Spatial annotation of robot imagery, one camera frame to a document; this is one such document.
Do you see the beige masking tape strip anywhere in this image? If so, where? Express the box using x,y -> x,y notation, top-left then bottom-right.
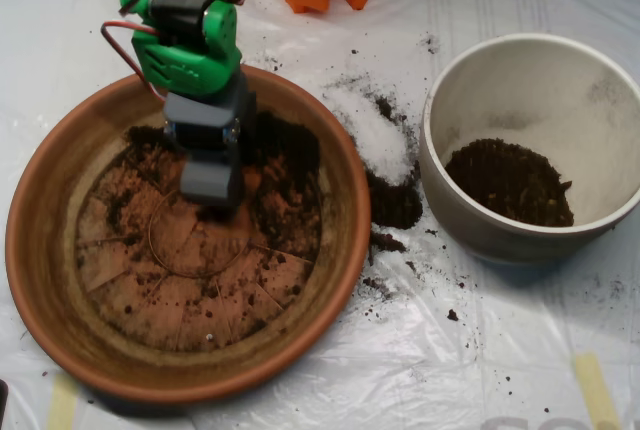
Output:
573,352 -> 622,430
46,373 -> 80,430

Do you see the spilled soil heap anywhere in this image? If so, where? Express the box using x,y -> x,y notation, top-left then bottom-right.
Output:
322,74 -> 426,257

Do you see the white ceramic pot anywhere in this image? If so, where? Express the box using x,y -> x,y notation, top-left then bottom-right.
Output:
418,32 -> 640,266

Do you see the clear plastic sheet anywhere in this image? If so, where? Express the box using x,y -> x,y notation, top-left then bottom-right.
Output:
0,0 -> 640,430

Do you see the terracotta saucer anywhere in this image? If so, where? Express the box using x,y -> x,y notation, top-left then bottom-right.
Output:
4,60 -> 372,406

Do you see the dark soil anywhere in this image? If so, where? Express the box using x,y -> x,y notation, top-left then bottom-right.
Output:
444,137 -> 576,229
107,112 -> 324,271

